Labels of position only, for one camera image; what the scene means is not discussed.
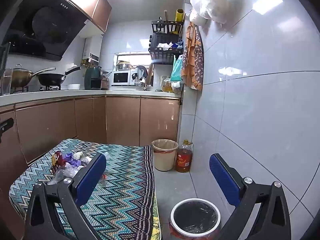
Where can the small brown appliance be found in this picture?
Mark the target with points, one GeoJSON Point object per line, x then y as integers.
{"type": "Point", "coordinates": [105, 82]}

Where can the yellow food bag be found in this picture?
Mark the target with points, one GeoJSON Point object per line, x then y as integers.
{"type": "Point", "coordinates": [168, 86]}

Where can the beige waste bin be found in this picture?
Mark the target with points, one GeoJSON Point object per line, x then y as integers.
{"type": "Point", "coordinates": [163, 157]}

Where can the black range hood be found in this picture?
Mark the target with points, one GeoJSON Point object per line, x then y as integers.
{"type": "Point", "coordinates": [45, 25]}

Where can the heap of white blue packets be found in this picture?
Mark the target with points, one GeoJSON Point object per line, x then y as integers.
{"type": "Point", "coordinates": [168, 45]}

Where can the white bin with black liner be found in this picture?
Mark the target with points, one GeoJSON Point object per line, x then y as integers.
{"type": "Point", "coordinates": [195, 217]}

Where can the steel kettle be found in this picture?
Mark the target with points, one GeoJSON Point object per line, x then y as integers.
{"type": "Point", "coordinates": [138, 81]}

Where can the white hanging plastic bags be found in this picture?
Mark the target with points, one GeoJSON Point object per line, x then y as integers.
{"type": "Point", "coordinates": [220, 0]}

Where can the orange floral apron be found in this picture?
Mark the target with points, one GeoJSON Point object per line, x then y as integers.
{"type": "Point", "coordinates": [191, 55]}

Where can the white tissue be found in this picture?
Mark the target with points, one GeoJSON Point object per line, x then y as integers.
{"type": "Point", "coordinates": [82, 156]}

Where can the red snack wrapper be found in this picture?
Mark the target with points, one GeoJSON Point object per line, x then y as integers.
{"type": "Point", "coordinates": [58, 158]}

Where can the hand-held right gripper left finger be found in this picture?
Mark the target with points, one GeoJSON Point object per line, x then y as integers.
{"type": "Point", "coordinates": [91, 177]}

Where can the yellow film roll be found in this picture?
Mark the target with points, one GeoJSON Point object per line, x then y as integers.
{"type": "Point", "coordinates": [179, 15]}

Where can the glass pot with lid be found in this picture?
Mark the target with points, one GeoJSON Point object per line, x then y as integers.
{"type": "Point", "coordinates": [124, 66]}

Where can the brass saucepan with lid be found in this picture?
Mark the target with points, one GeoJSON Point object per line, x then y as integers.
{"type": "Point", "coordinates": [21, 77]}

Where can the black wall rack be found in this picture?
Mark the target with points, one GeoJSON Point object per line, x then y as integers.
{"type": "Point", "coordinates": [162, 55]}

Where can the copper upper cabinets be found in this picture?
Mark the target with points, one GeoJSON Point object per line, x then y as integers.
{"type": "Point", "coordinates": [100, 10]}

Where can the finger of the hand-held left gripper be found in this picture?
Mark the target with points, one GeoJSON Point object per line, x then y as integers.
{"type": "Point", "coordinates": [6, 125]}

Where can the teal plastic bag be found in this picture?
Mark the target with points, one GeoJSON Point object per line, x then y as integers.
{"type": "Point", "coordinates": [177, 70]}

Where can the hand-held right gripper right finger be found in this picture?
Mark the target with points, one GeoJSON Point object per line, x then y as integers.
{"type": "Point", "coordinates": [222, 180]}

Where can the window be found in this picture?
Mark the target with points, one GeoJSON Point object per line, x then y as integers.
{"type": "Point", "coordinates": [135, 57]}

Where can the white microwave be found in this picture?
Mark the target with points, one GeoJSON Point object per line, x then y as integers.
{"type": "Point", "coordinates": [120, 78]}

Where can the cooking oil bottle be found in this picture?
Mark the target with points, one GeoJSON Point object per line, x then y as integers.
{"type": "Point", "coordinates": [183, 160]}

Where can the yellow green plastic tablecloth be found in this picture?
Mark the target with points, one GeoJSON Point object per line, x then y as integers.
{"type": "Point", "coordinates": [156, 220]}

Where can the black wok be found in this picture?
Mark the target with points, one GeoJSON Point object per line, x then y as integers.
{"type": "Point", "coordinates": [50, 79]}

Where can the beige cardboard tube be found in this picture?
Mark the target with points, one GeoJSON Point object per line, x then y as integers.
{"type": "Point", "coordinates": [165, 15]}

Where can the white water heater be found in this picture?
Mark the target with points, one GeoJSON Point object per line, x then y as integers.
{"type": "Point", "coordinates": [93, 47]}

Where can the zigzag knitted table cloth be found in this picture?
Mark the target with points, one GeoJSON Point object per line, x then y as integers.
{"type": "Point", "coordinates": [125, 192]}

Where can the gas stove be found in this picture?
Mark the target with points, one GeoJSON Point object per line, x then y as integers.
{"type": "Point", "coordinates": [35, 88]}

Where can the blue grey cloth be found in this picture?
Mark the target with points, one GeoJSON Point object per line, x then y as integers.
{"type": "Point", "coordinates": [142, 70]}

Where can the copper kitchen counter cabinets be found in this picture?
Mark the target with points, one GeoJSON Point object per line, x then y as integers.
{"type": "Point", "coordinates": [122, 117]}

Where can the white bowl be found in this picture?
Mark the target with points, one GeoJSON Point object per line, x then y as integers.
{"type": "Point", "coordinates": [74, 86]}

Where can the clear glass jar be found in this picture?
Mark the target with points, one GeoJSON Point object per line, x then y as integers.
{"type": "Point", "coordinates": [7, 82]}

